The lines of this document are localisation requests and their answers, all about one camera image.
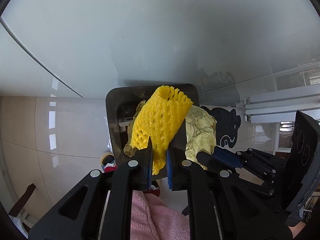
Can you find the person's right forearm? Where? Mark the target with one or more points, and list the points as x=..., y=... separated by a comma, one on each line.
x=297, y=232

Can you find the yellow foam fruit net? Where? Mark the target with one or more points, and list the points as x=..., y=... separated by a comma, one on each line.
x=160, y=120

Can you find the black cat shaped mat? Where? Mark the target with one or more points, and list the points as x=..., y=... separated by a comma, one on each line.
x=225, y=127

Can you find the pink fleece clothing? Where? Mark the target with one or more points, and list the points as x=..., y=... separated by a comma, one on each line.
x=155, y=217

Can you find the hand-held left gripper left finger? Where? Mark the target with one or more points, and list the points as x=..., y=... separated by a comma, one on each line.
x=150, y=167

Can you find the black trash bin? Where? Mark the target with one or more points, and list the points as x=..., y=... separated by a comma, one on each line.
x=113, y=120

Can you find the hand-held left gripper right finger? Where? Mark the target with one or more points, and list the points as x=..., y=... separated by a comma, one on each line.
x=170, y=170

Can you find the large yellow paper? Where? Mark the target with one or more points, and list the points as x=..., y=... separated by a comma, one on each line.
x=200, y=132

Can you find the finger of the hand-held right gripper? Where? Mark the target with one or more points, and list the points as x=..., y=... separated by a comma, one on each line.
x=212, y=161
x=226, y=158

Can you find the grey sliding door track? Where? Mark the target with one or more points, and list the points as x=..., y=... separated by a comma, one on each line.
x=275, y=102

